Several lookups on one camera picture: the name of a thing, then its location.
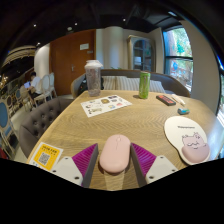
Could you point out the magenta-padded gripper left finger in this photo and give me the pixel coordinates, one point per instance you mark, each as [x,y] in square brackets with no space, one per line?
[68,168]

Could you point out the dark-framed window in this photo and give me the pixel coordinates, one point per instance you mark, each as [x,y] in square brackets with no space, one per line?
[178,56]

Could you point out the group of dining chairs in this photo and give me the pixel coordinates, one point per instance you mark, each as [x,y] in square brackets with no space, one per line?
[46,88]

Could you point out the white mouse pad pink wrist rest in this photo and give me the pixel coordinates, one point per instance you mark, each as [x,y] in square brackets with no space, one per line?
[181,133]

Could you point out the person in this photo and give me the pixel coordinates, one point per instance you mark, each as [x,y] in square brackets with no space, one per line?
[35,83]

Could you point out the striped cushion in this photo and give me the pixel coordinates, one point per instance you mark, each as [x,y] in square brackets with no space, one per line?
[156,86]
[111,83]

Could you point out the white sticker sheet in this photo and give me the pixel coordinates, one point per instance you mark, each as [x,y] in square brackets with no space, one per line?
[105,106]

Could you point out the clear shaker bottle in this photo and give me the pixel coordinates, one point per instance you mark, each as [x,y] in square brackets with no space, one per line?
[93,78]

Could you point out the small teal pack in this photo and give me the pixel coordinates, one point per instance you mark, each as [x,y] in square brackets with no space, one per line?
[183,111]

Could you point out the grey curved sofa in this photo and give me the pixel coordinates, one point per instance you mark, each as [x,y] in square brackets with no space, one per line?
[170,83]

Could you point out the black and red box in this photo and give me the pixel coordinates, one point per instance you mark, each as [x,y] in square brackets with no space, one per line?
[165,100]

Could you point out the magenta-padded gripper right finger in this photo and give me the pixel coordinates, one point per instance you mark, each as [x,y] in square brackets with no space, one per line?
[159,167]

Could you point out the green drink can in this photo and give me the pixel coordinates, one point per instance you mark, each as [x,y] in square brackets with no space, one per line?
[144,85]

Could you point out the wooden door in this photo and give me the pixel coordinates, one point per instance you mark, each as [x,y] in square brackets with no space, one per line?
[65,56]

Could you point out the pink computer mouse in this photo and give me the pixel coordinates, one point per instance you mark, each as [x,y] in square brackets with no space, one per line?
[115,153]

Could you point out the yellow code card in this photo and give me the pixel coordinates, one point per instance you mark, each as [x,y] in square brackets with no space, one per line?
[46,156]

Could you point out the black backpack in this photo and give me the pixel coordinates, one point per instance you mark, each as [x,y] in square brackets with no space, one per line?
[82,87]

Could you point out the glass-front cabinet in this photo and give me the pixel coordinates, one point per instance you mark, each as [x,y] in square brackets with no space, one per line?
[142,53]

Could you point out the grey tufted armchair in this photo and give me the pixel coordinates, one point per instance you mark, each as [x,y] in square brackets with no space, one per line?
[41,120]

